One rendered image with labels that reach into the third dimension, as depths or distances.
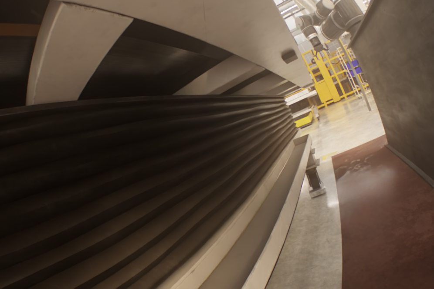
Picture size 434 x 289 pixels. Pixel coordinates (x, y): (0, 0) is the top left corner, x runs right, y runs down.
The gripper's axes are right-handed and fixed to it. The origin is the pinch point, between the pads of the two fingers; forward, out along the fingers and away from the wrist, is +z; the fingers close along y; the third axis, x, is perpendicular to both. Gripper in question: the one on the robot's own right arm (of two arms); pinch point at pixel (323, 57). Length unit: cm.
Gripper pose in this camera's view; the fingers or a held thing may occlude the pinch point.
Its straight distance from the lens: 162.1
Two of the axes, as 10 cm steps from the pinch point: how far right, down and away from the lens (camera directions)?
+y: 7.9, -3.7, -5.0
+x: 4.8, -1.4, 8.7
